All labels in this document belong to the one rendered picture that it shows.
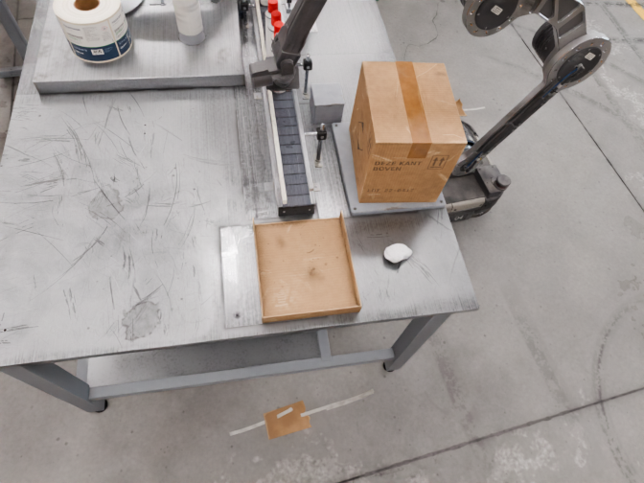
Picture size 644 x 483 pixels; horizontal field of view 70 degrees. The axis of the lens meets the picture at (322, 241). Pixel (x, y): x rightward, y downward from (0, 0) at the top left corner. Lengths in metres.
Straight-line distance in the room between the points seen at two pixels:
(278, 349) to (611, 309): 1.65
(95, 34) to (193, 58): 0.30
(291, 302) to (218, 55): 0.94
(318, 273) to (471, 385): 1.12
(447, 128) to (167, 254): 0.82
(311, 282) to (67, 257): 0.66
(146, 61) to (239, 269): 0.83
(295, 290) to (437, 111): 0.61
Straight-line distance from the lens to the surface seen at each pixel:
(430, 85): 1.36
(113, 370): 1.90
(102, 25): 1.72
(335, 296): 1.25
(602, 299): 2.66
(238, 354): 1.83
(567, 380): 2.40
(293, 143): 1.46
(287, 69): 1.31
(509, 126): 2.17
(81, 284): 1.35
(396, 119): 1.24
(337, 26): 2.00
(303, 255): 1.29
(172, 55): 1.77
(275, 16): 1.57
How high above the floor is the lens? 1.98
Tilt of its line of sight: 60 degrees down
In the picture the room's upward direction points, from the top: 10 degrees clockwise
